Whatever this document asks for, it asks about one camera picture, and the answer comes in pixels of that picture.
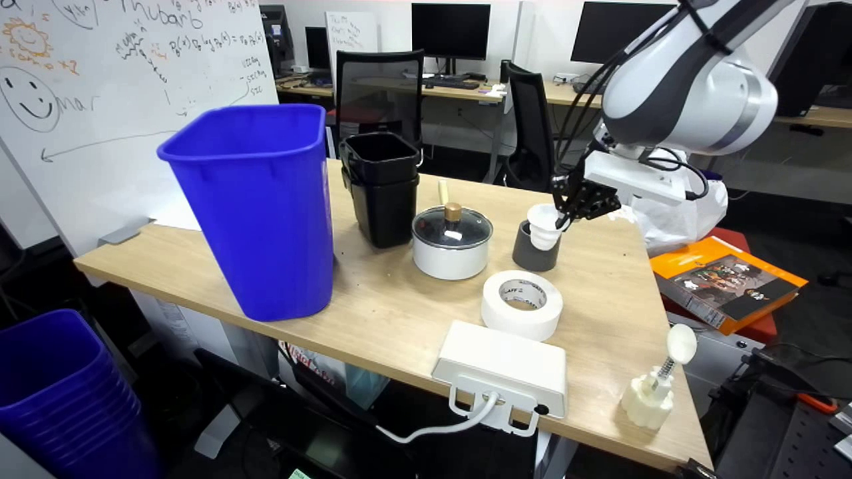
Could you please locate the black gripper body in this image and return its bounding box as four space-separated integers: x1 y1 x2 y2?
557 174 619 220

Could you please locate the white object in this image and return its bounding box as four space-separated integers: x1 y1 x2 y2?
526 201 561 249

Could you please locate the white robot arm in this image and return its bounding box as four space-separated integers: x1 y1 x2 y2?
550 0 792 228

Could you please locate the grey cup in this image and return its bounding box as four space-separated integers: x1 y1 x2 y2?
512 220 558 272

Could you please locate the white plastic bag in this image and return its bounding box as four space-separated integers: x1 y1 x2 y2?
619 178 729 256

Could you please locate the white tape roll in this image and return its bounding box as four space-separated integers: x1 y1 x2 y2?
481 269 565 339

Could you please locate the white pot with glass lid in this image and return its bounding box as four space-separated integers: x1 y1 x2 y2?
412 201 492 281

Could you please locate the orange book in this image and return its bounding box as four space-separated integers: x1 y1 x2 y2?
649 236 806 334

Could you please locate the white power box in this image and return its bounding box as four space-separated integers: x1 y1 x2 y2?
430 322 566 417

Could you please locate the black computer monitor right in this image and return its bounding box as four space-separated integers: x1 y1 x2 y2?
571 1 669 64

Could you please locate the black computer monitor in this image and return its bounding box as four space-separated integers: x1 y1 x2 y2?
409 1 489 57
571 1 669 64

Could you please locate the black landfill bin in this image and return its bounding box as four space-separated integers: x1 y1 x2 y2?
341 130 417 246

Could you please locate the black mesh office chair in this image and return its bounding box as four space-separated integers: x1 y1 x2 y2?
332 51 422 146

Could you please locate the blue recycling bin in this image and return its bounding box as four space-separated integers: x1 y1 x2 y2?
156 103 332 322

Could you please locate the whiteboard with drawings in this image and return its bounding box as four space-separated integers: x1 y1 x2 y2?
0 0 277 256

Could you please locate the stack of blue bins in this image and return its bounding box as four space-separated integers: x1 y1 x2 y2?
0 309 161 479

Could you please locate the white cable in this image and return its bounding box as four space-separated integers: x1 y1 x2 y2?
372 389 501 446

